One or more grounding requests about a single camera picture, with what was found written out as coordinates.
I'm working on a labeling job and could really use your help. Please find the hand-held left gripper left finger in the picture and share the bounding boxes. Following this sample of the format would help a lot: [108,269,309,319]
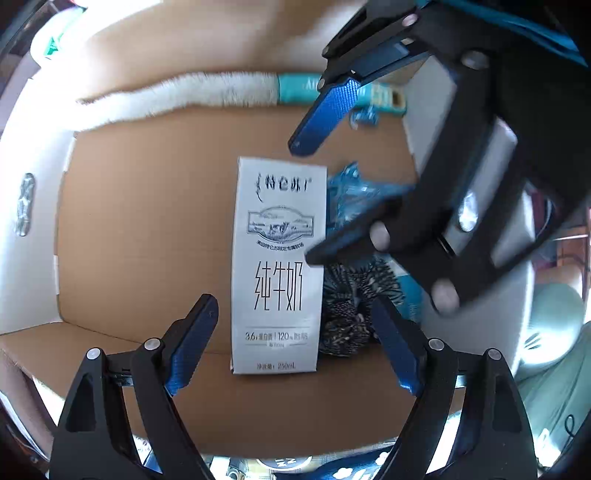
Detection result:
[48,294,219,480]

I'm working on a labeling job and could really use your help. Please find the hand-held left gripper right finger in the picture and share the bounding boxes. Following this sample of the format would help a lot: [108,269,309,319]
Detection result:
[372,298,539,480]

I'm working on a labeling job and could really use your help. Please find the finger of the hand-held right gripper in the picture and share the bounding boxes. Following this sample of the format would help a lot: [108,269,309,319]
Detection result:
[288,0,490,155]
[305,185,490,306]

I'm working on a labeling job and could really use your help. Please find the small blue wrapper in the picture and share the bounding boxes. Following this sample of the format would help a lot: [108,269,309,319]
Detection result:
[348,104,379,127]

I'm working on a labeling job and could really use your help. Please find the light blue packet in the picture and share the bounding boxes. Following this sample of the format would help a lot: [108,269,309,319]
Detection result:
[392,263,430,324]

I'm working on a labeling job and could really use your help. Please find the blue crinkly wrapper packet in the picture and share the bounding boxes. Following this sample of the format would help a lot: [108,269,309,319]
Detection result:
[325,161,416,241]

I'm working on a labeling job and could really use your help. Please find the white milk carton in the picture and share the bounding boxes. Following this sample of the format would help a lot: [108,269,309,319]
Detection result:
[229,156,328,376]

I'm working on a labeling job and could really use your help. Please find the white cardboard box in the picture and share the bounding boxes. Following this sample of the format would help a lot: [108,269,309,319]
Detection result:
[0,0,539,457]

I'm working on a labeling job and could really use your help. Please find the white fluffy duster teal handle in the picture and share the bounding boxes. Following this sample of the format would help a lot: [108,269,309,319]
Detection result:
[76,71,407,134]

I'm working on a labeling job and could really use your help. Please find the navy flowered hot water bottle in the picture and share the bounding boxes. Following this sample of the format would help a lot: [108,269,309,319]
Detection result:
[314,450,398,480]

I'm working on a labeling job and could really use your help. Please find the round black tin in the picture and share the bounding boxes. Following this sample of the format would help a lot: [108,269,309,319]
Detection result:
[256,455,315,480]

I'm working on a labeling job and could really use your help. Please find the green white pack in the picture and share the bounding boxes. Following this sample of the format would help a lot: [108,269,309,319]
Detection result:
[28,9,93,65]

